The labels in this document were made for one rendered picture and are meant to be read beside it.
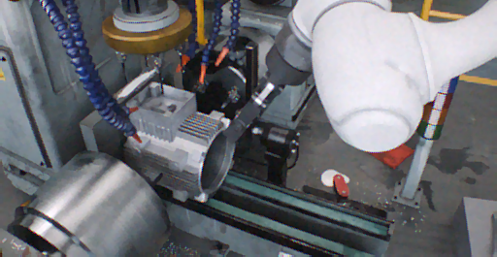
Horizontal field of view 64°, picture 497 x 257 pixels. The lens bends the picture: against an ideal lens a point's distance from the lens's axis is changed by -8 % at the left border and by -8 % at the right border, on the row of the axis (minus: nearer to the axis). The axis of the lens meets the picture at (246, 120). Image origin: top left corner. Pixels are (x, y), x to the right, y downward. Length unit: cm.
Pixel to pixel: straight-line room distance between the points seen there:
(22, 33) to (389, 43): 68
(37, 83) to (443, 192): 109
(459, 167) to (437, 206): 20
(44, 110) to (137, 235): 37
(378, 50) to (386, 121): 7
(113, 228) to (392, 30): 52
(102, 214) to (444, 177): 99
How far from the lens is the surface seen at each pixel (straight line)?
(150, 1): 81
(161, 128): 93
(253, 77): 95
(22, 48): 90
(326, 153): 134
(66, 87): 101
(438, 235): 120
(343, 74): 43
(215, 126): 92
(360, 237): 102
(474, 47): 49
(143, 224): 76
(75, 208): 73
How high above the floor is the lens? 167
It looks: 37 degrees down
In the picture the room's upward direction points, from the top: straight up
